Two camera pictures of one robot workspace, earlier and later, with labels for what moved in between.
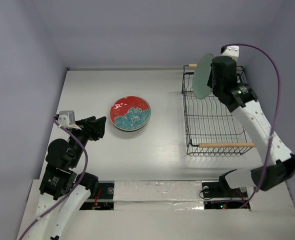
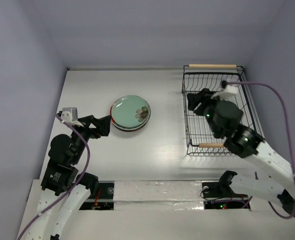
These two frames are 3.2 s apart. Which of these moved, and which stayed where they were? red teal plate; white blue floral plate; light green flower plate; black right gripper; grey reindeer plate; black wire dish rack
Moved: black right gripper; light green flower plate
Stayed: black wire dish rack; white blue floral plate; red teal plate; grey reindeer plate
